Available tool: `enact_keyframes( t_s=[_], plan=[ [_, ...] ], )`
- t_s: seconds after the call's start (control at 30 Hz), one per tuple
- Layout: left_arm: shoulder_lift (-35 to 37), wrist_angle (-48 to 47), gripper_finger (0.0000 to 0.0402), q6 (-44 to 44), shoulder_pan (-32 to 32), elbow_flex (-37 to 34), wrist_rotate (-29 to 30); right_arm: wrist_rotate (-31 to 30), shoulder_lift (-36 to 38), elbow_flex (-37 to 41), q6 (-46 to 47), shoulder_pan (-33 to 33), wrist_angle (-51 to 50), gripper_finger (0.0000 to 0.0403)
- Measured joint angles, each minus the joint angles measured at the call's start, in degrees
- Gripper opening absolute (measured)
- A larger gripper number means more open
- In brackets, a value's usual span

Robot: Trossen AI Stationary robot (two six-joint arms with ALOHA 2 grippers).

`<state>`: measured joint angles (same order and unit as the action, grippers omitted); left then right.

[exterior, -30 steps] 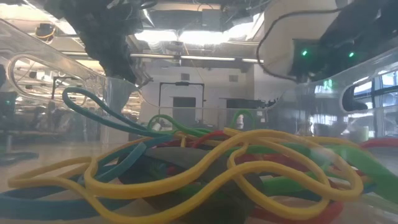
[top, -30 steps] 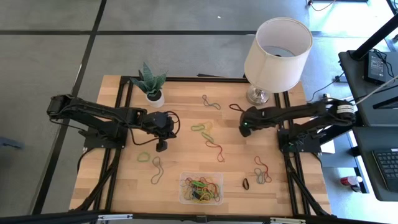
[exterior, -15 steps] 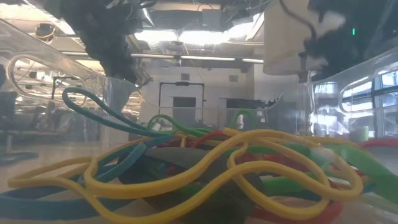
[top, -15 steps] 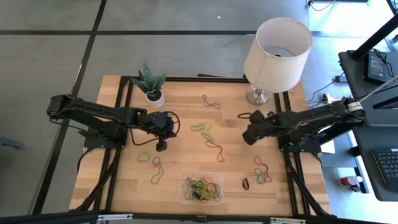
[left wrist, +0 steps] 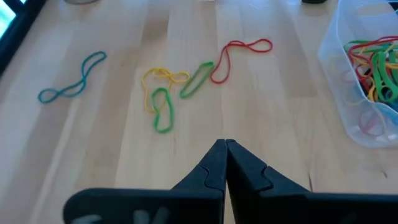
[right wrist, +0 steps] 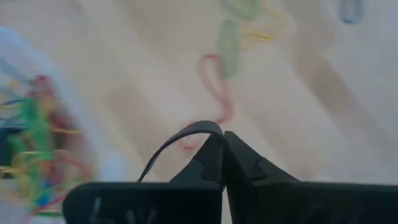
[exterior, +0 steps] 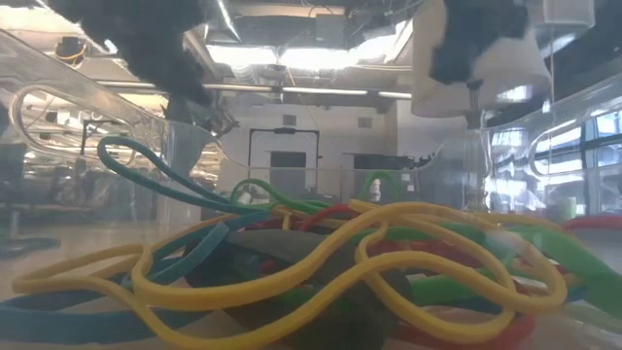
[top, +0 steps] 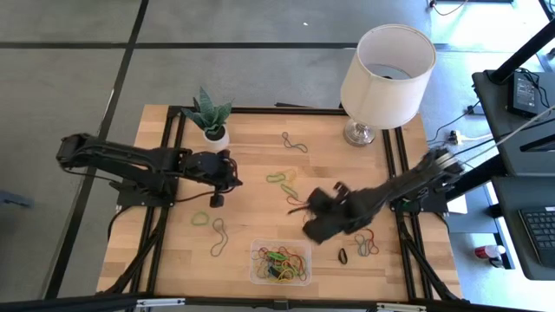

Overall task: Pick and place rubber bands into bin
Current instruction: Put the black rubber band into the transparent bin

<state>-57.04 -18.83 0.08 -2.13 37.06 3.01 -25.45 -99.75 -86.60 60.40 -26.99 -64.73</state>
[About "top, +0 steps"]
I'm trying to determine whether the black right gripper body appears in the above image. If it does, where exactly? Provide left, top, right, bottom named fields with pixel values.
left=303, top=181, right=381, bottom=244

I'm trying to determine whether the grey floor object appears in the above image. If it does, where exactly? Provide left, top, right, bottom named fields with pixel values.
left=0, top=190, right=34, bottom=209

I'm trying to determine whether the grey thin rubber band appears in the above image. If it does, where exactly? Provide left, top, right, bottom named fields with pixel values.
left=354, top=233, right=375, bottom=257

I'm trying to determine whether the clear plastic bin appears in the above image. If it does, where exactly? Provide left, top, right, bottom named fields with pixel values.
left=249, top=237, right=313, bottom=287

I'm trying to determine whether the black desk leg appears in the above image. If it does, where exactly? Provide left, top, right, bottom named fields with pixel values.
left=446, top=153, right=500, bottom=201

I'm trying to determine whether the olive thin rubber band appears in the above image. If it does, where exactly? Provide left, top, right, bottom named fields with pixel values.
left=211, top=218, right=230, bottom=259

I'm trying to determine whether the green plant in white pot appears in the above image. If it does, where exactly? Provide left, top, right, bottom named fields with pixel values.
left=180, top=86, right=233, bottom=152

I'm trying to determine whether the white shade table lamp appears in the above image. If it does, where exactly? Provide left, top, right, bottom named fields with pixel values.
left=339, top=23, right=437, bottom=147

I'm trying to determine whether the black desk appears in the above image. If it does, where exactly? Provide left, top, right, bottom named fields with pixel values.
left=492, top=175, right=555, bottom=281
left=471, top=68, right=555, bottom=177

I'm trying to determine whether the white paper sheet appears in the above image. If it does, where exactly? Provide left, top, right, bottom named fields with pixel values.
left=446, top=192, right=469, bottom=216

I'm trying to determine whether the black floor cable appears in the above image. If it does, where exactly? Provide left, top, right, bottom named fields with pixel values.
left=428, top=0, right=469, bottom=17
left=427, top=100, right=482, bottom=144

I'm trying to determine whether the black power adapter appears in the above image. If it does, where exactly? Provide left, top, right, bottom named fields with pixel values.
left=507, top=71, right=543, bottom=118

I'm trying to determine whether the black cable sleeve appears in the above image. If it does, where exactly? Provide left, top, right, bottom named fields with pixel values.
left=401, top=229, right=469, bottom=302
left=103, top=229, right=164, bottom=296

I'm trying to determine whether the black frame rail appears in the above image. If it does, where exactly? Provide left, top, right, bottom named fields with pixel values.
left=167, top=105, right=348, bottom=116
left=381, top=127, right=417, bottom=301
left=146, top=111, right=188, bottom=294
left=129, top=107, right=179, bottom=294
left=393, top=126, right=434, bottom=301

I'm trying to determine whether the white cable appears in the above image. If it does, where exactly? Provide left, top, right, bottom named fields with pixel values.
left=450, top=103, right=555, bottom=174

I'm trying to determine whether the black monitor pole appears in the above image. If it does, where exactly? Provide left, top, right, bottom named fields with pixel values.
left=487, top=19, right=555, bottom=86

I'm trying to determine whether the red and white can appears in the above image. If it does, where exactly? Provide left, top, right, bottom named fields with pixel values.
left=473, top=244, right=507, bottom=268

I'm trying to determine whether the black frame beam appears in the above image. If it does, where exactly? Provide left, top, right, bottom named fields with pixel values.
left=0, top=293, right=555, bottom=312

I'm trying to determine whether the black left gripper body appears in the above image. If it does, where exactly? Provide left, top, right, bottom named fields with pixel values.
left=181, top=149, right=231, bottom=208

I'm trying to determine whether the silver metal bracket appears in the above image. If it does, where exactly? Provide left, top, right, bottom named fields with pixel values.
left=134, top=297, right=186, bottom=309
left=375, top=302, right=428, bottom=312

